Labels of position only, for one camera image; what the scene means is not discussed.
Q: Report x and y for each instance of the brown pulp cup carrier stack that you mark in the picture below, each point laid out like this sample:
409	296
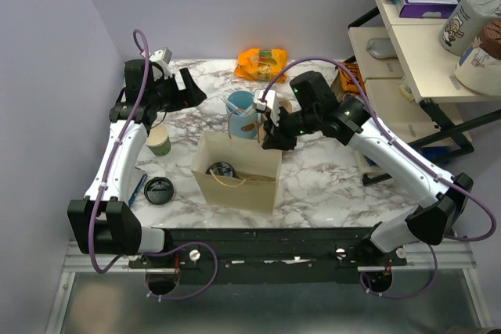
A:
286	104

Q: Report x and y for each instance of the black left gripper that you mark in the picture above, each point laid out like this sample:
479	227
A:
188	98

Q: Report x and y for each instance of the black plastic cup lid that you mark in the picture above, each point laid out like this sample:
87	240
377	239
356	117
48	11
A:
222	169

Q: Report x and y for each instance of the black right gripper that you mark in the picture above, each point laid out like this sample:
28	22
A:
275	138

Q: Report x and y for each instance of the blue straw holder cup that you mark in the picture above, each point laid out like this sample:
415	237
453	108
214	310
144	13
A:
243	119

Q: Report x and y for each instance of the beige paper bag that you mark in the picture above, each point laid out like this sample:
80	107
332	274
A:
244	155

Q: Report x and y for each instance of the green paper cup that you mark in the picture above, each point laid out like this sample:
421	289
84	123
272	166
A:
158	141

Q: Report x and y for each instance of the grey computer mouse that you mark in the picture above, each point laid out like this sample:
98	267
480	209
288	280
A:
381	48

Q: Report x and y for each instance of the orange snack bag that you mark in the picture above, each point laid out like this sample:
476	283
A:
258	64

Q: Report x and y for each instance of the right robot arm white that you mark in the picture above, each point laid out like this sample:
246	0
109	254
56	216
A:
439	195

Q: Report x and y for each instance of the cartoon paper roll brown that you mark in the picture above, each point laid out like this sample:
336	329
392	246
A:
479	67

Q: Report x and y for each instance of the purple tissue box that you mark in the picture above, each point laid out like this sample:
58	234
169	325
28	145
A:
422	9

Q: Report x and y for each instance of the beige shelf rack black frame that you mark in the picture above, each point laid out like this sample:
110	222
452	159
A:
416	93

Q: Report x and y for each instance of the orange brown snack packet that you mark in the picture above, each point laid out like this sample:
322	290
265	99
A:
343	85

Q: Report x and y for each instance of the cartoon paper roll grey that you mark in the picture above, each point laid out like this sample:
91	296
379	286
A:
465	22

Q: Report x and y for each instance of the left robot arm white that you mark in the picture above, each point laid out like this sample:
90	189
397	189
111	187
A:
102	221

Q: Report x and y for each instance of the blue snack bag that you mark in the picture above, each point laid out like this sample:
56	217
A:
432	152

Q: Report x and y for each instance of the single brown pulp cup carrier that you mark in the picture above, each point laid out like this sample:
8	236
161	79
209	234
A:
254	177

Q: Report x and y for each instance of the razor blister pack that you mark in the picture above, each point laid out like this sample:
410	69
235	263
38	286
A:
138	179

